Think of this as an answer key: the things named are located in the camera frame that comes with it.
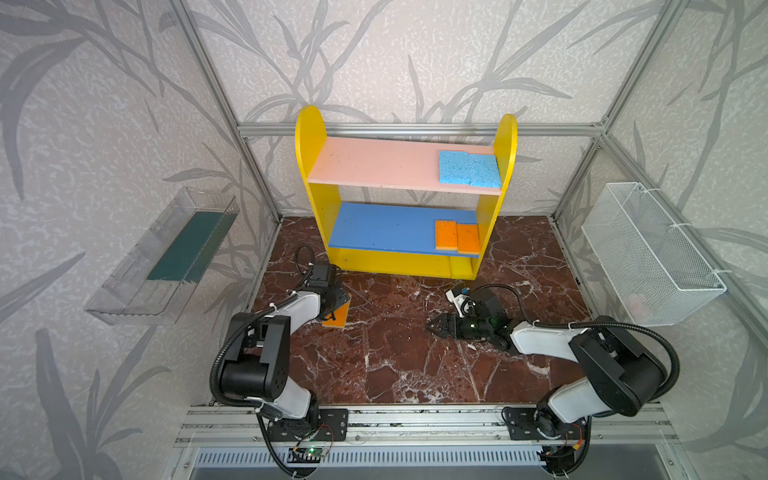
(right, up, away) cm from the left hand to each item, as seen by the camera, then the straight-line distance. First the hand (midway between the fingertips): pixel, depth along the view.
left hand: (340, 289), depth 96 cm
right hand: (+30, -7, -9) cm, 32 cm away
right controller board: (+59, -38, -23) cm, 74 cm away
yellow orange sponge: (+41, +16, -2) cm, 44 cm away
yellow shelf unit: (+21, +29, +23) cm, 42 cm away
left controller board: (-3, -36, -24) cm, 44 cm away
